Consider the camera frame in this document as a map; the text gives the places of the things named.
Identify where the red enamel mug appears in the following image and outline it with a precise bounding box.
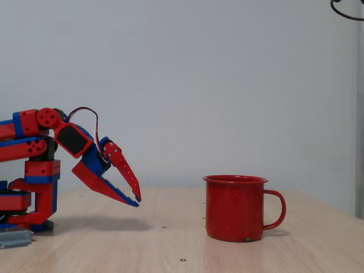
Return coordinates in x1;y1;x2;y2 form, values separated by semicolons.
202;175;287;243

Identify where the red white servo cable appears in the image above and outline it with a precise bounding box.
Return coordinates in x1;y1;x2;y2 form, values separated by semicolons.
67;106;101;152

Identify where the black hanging cable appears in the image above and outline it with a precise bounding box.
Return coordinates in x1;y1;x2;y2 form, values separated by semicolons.
330;0;364;22

